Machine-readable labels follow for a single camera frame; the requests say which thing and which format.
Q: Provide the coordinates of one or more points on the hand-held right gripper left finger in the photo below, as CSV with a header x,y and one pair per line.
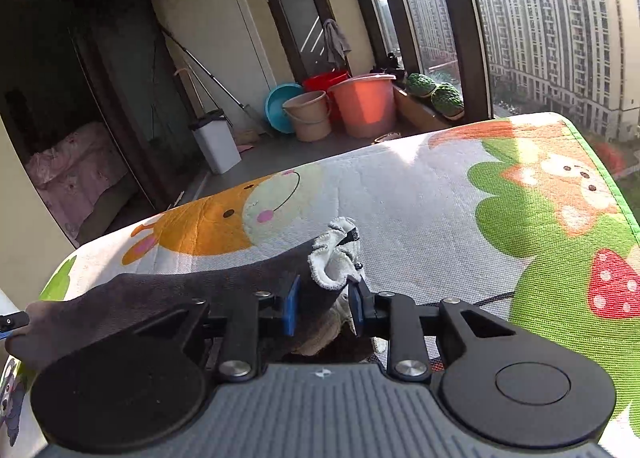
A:
x,y
291,305

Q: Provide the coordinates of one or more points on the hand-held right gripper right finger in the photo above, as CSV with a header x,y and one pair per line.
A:
x,y
355,310

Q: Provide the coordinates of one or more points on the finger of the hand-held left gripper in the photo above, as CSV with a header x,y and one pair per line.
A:
x,y
12,322

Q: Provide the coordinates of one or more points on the dark grey garment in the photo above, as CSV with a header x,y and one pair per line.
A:
x,y
200,283

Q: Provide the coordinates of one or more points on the cartoon printed play mat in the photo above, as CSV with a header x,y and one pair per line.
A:
x,y
425,198

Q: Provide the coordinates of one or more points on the pink bed sheet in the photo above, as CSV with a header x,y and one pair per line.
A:
x,y
80,177

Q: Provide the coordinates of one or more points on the white trash bin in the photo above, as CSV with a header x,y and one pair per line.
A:
x,y
216,145

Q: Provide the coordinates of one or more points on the beige plastic bucket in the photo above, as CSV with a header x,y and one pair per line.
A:
x,y
307,117

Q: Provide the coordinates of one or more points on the blue plastic basin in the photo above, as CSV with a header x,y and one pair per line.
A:
x,y
280,107

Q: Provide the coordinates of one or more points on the large orange plastic bucket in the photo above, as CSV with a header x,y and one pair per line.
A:
x,y
362,105

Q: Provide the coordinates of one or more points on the red plastic bucket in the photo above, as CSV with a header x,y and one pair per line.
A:
x,y
322,83

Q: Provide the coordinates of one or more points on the long mop pole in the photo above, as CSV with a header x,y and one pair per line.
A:
x,y
210,72

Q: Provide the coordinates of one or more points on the small black object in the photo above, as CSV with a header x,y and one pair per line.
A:
x,y
394,65

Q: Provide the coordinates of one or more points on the glass sliding door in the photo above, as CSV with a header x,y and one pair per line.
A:
x,y
135,87

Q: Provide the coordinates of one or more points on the grey hanging towel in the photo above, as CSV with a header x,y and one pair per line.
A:
x,y
336,43

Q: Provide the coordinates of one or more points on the brown framed glass door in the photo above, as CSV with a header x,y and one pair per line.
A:
x,y
302,25

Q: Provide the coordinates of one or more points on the apartment buildings outside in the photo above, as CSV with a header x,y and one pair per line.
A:
x,y
560,32

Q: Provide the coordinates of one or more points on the dark window frame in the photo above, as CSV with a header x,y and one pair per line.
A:
x,y
462,12

